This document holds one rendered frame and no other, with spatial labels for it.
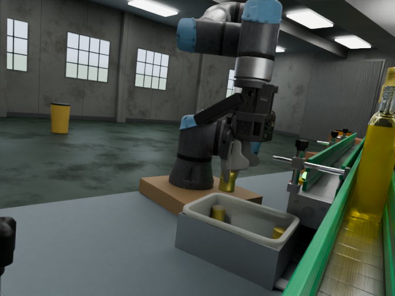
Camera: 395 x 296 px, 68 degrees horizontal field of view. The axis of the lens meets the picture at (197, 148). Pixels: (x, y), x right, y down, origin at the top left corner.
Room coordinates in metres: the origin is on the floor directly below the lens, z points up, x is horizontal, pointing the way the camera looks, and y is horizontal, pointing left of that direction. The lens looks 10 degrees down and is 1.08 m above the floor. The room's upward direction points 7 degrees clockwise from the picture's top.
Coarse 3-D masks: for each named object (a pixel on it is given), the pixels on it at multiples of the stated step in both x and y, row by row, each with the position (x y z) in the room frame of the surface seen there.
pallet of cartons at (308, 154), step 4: (340, 136) 4.47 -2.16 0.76; (348, 136) 4.68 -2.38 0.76; (328, 140) 4.66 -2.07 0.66; (336, 140) 4.52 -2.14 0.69; (356, 140) 4.21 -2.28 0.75; (360, 140) 4.16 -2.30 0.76; (308, 152) 4.49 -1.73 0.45; (312, 152) 4.54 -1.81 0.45; (316, 152) 4.60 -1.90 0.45; (308, 156) 4.47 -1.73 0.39; (304, 168) 4.50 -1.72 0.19; (300, 172) 4.54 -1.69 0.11
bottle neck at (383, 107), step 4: (388, 88) 0.57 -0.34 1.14; (392, 88) 0.56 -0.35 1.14; (384, 92) 0.57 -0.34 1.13; (388, 92) 0.57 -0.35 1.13; (392, 92) 0.56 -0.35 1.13; (384, 96) 0.57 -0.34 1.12; (388, 96) 0.56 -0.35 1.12; (392, 96) 0.56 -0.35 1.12; (384, 100) 0.57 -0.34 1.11; (388, 100) 0.56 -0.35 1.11; (392, 100) 0.56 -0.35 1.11; (384, 104) 0.57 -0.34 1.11; (388, 104) 0.56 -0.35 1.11; (392, 104) 0.56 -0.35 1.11; (380, 108) 0.58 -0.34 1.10; (384, 108) 0.57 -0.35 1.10; (388, 108) 0.56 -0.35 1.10; (392, 108) 0.56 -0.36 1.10
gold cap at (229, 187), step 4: (232, 172) 0.60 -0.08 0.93; (220, 176) 0.61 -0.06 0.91; (232, 176) 0.60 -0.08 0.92; (220, 180) 0.61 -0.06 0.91; (232, 180) 0.60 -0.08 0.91; (220, 184) 0.61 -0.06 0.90; (224, 184) 0.60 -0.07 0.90; (228, 184) 0.60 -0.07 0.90; (232, 184) 0.60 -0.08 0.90; (220, 188) 0.60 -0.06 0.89; (224, 188) 0.60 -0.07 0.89; (228, 188) 0.60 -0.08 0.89; (232, 188) 0.60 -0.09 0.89; (228, 192) 0.60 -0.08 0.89; (232, 192) 0.60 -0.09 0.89
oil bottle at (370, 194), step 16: (384, 112) 0.56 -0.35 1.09; (368, 128) 0.56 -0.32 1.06; (384, 128) 0.55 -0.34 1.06; (368, 144) 0.56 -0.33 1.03; (384, 144) 0.55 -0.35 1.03; (368, 160) 0.56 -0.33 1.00; (384, 160) 0.54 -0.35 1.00; (368, 176) 0.55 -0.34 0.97; (384, 176) 0.54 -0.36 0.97; (368, 192) 0.55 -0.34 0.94; (384, 192) 0.54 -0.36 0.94; (352, 208) 0.56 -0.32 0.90; (368, 208) 0.55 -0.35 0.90
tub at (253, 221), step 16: (192, 208) 0.62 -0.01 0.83; (208, 208) 0.68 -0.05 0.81; (240, 208) 0.69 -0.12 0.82; (256, 208) 0.67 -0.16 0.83; (272, 208) 0.65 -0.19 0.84; (224, 224) 0.53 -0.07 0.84; (240, 224) 0.68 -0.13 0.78; (256, 224) 0.66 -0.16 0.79; (272, 224) 0.64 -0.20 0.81; (288, 224) 0.62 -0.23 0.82; (256, 240) 0.50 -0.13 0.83; (272, 240) 0.49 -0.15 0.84
